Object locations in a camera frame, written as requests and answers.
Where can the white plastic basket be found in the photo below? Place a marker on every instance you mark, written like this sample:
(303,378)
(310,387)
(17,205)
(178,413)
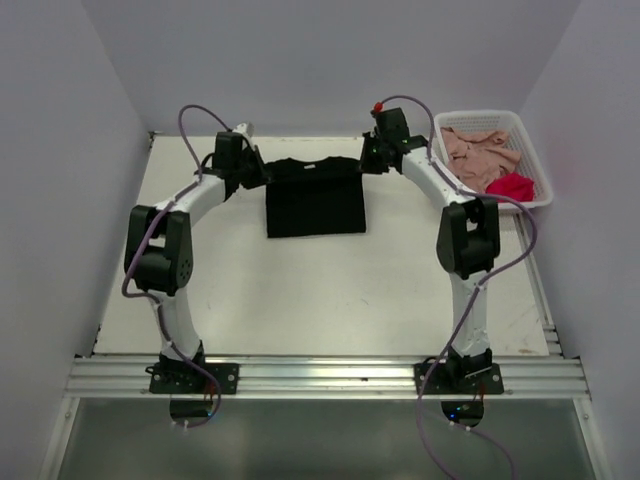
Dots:
(519,140)

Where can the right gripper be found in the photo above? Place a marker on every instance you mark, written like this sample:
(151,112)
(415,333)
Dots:
(366,164)

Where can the aluminium mounting rail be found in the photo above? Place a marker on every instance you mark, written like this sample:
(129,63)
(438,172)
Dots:
(334,378)

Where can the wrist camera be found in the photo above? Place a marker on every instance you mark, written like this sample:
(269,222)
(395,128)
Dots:
(245,128)
(378,109)

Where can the black t shirt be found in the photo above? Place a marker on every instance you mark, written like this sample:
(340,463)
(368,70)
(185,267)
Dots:
(324,197)

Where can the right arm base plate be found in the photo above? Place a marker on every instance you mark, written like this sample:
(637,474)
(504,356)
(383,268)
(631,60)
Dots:
(442,382)

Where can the red t shirt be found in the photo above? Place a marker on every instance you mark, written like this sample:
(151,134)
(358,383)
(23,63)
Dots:
(512,186)

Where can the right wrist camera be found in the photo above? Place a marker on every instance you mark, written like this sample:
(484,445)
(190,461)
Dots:
(378,109)

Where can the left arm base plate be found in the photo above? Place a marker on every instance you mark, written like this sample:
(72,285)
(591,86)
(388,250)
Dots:
(185,380)

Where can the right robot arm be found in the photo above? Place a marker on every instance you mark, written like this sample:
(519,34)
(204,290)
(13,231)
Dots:
(467,245)

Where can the beige t shirt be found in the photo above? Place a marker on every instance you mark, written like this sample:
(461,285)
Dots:
(478,159)

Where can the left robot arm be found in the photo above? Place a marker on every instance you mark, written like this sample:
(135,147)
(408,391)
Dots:
(159,259)

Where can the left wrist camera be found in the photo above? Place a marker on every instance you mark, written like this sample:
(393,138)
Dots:
(245,128)

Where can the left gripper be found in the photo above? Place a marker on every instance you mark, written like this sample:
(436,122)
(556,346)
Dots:
(262,174)

